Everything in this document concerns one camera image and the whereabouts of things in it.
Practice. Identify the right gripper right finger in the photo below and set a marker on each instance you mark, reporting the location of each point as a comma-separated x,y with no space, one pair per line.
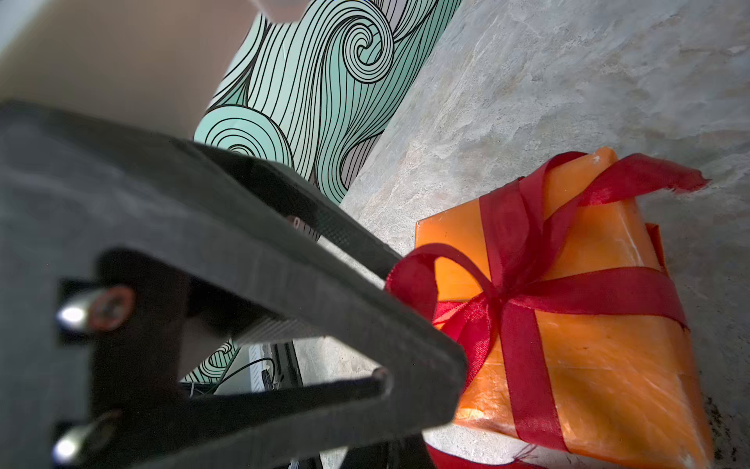
410,453

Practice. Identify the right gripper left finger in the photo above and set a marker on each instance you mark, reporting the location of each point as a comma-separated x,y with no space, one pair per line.
371,457

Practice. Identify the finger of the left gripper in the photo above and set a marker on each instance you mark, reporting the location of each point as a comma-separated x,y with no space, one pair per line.
241,209
128,257

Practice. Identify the red ribbon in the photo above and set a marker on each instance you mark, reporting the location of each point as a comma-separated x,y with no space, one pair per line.
476,309
443,460

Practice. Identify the orange gift box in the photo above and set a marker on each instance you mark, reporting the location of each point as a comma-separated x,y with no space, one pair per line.
625,387

